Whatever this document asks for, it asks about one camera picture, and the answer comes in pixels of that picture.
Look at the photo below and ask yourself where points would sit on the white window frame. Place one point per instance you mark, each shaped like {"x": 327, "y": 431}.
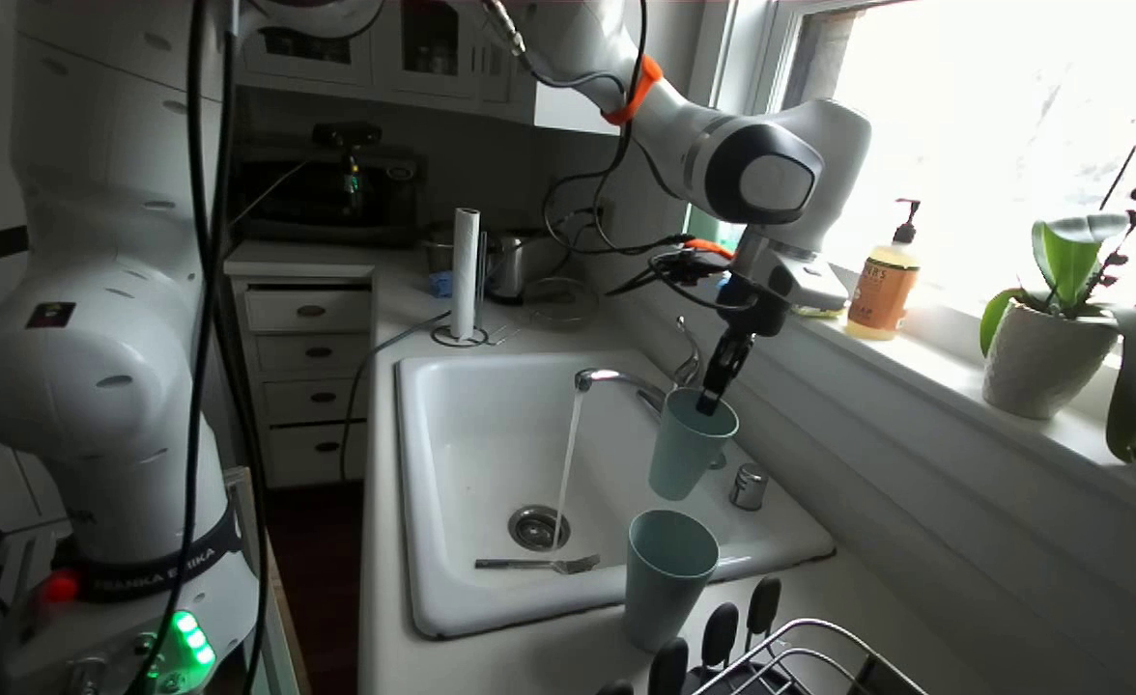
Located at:
{"x": 753, "y": 53}

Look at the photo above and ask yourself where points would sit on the black camera on stand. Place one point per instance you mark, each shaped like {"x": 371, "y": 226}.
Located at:
{"x": 345, "y": 141}

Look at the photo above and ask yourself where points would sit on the metal sink drain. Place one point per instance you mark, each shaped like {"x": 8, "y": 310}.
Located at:
{"x": 537, "y": 528}

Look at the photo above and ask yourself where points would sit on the orange soap pump bottle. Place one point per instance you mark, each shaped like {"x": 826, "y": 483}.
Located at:
{"x": 884, "y": 295}

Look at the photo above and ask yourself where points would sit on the grey-blue plastic cup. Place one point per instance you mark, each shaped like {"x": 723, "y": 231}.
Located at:
{"x": 666, "y": 579}
{"x": 685, "y": 456}

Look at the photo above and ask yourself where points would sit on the dish drying rack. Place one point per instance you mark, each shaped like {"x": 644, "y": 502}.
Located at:
{"x": 719, "y": 640}

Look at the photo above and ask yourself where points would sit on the green lit device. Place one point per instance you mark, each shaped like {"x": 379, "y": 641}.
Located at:
{"x": 184, "y": 650}

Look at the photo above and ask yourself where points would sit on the chrome sink faucet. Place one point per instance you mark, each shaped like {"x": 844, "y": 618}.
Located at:
{"x": 608, "y": 375}

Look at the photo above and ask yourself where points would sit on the white sink basin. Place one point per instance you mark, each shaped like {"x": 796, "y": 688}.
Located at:
{"x": 492, "y": 451}

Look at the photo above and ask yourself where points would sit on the red stop button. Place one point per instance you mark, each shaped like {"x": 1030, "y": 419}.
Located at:
{"x": 59, "y": 590}

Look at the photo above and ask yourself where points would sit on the chrome sink hole cap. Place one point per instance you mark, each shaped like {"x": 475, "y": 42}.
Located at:
{"x": 748, "y": 488}

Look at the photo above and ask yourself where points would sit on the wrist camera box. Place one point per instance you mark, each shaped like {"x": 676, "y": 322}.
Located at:
{"x": 808, "y": 285}

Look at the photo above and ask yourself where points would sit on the orchid in white pot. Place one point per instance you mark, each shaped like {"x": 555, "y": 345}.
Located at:
{"x": 1046, "y": 359}

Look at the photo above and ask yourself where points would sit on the grey robot mount base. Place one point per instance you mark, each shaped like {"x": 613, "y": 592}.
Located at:
{"x": 104, "y": 631}

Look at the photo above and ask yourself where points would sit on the metal canister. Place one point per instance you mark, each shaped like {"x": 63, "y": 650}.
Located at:
{"x": 507, "y": 269}

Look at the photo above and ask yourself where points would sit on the white drawer cabinet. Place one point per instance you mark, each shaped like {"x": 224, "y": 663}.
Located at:
{"x": 304, "y": 389}

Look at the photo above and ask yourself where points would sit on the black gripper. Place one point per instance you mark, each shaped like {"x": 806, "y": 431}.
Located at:
{"x": 753, "y": 305}

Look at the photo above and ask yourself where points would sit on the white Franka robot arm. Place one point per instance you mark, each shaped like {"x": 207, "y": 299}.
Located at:
{"x": 104, "y": 359}

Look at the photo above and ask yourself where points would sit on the metal spoon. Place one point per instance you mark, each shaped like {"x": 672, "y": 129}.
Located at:
{"x": 532, "y": 567}

